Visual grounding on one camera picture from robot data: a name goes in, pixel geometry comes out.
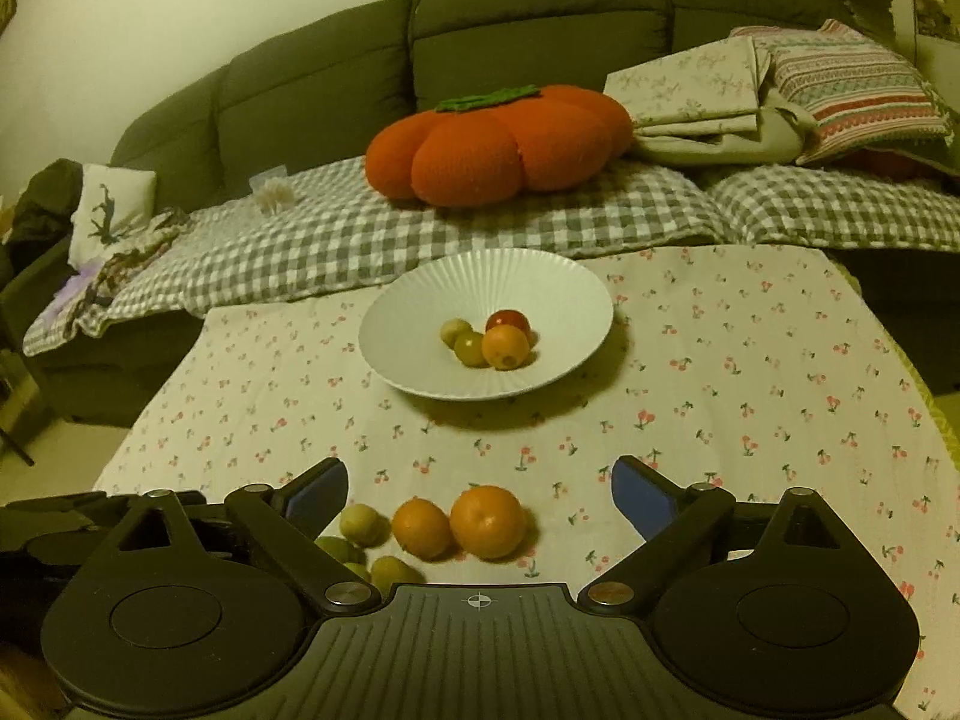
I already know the grey checked blanket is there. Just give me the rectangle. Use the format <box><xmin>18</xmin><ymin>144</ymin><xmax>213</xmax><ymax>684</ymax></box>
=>
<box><xmin>705</xmin><ymin>163</ymin><xmax>960</xmax><ymax>253</ymax></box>
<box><xmin>22</xmin><ymin>157</ymin><xmax>725</xmax><ymax>357</ymax></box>

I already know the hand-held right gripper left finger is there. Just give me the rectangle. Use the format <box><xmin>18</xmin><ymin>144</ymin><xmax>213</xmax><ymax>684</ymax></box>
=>
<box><xmin>105</xmin><ymin>457</ymin><xmax>383</xmax><ymax>619</ymax></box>

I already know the striped patterned pillow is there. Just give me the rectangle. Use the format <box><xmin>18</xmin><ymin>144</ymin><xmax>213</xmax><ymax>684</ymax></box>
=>
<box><xmin>731</xmin><ymin>19</ymin><xmax>953</xmax><ymax>166</ymax></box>

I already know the large orange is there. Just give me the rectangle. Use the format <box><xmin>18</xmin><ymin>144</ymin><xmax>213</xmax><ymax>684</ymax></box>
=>
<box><xmin>450</xmin><ymin>486</ymin><xmax>528</xmax><ymax>560</ymax></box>

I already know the small orange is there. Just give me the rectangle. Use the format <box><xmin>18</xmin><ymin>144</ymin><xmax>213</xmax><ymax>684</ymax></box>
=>
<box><xmin>391</xmin><ymin>499</ymin><xmax>455</xmax><ymax>560</ymax></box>
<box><xmin>481</xmin><ymin>325</ymin><xmax>531</xmax><ymax>371</ymax></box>

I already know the orange pumpkin cushion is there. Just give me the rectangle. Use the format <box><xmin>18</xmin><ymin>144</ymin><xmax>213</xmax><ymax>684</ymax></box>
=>
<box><xmin>365</xmin><ymin>85</ymin><xmax>635</xmax><ymax>209</ymax></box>

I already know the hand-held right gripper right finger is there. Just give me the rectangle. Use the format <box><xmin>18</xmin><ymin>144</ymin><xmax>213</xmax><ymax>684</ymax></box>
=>
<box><xmin>579</xmin><ymin>454</ymin><xmax>865</xmax><ymax>617</ymax></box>

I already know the red tomato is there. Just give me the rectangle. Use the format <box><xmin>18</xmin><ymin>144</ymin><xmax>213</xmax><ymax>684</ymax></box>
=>
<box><xmin>485</xmin><ymin>309</ymin><xmax>533</xmax><ymax>339</ymax></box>

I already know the beige folded cloth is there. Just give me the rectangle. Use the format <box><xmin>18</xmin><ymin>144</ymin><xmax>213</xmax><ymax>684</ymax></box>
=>
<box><xmin>634</xmin><ymin>106</ymin><xmax>820</xmax><ymax>166</ymax></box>

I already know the white tissue pack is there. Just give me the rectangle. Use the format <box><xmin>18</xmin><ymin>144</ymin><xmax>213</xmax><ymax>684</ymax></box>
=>
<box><xmin>251</xmin><ymin>169</ymin><xmax>295</xmax><ymax>212</ymax></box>

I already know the white ribbed plate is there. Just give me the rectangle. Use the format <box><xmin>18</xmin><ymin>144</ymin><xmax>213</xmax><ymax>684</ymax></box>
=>
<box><xmin>358</xmin><ymin>249</ymin><xmax>614</xmax><ymax>400</ymax></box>

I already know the cherry print tablecloth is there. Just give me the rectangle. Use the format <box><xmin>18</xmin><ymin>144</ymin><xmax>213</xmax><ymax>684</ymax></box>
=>
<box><xmin>90</xmin><ymin>244</ymin><xmax>953</xmax><ymax>720</ymax></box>

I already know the folded floral sheet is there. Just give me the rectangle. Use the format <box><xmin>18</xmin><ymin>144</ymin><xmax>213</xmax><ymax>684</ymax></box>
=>
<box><xmin>604</xmin><ymin>36</ymin><xmax>777</xmax><ymax>137</ymax></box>

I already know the dark clothing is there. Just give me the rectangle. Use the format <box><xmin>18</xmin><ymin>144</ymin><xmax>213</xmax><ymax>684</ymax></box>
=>
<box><xmin>0</xmin><ymin>159</ymin><xmax>87</xmax><ymax>265</ymax></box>

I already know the small white printed cushion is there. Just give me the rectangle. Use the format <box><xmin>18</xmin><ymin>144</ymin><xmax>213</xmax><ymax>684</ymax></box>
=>
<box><xmin>69</xmin><ymin>163</ymin><xmax>158</xmax><ymax>267</ymax></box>

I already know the patterned crumpled cloth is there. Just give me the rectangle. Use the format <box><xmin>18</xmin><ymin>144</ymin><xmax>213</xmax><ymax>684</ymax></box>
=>
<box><xmin>45</xmin><ymin>210</ymin><xmax>192</xmax><ymax>332</ymax></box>

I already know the grey-green sofa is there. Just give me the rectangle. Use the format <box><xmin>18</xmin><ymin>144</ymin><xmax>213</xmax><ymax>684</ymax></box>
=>
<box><xmin>0</xmin><ymin>0</ymin><xmax>960</xmax><ymax>428</ymax></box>

